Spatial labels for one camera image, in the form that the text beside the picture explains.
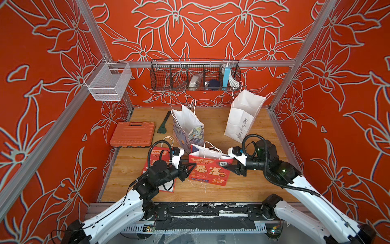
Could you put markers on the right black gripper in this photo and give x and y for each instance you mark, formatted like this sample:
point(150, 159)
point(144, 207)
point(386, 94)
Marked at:
point(237, 169)

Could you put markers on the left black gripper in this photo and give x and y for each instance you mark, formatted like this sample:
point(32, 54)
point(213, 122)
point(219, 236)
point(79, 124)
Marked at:
point(182, 171)

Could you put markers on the red RICH paper bag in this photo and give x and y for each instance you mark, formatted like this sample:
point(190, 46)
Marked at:
point(161, 153)

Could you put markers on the red paper bag blue panel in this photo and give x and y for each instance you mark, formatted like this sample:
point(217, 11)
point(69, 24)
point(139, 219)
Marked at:
point(210, 161)

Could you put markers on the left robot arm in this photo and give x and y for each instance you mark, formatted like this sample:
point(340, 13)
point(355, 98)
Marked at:
point(164, 165)

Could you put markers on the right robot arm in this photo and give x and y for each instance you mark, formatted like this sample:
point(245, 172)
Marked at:
point(328, 225)

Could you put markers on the floral patterned paper bag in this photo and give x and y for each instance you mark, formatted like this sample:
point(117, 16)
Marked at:
point(187, 128)

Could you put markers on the white paper bag back right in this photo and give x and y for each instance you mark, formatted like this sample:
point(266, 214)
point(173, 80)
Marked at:
point(243, 112)

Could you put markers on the dark green scraper tool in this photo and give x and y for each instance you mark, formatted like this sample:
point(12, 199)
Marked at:
point(162, 128)

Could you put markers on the orange plastic tool case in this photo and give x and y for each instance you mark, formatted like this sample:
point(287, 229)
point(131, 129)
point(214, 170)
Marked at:
point(133, 134)

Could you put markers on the silver pouch in basket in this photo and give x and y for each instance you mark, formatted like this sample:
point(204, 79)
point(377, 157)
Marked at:
point(195, 82)

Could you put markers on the dark blue round object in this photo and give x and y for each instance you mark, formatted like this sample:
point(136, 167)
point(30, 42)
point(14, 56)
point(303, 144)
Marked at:
point(213, 84)

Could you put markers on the light blue box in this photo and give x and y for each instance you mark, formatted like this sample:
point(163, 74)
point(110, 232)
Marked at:
point(226, 71)

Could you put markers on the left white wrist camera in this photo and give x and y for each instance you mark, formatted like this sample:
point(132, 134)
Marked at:
point(178, 152)

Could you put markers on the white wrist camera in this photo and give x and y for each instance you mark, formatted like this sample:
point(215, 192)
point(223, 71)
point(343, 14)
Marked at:
point(178, 152)
point(237, 153)

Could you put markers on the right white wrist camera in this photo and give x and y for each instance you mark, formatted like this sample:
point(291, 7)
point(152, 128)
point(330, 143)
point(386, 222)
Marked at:
point(237, 153)

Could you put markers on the black wire wall basket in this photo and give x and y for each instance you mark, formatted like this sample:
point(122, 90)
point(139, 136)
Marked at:
point(175, 74)

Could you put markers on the white wire mesh basket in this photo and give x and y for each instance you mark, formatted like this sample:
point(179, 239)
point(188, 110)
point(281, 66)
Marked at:
point(109, 81)

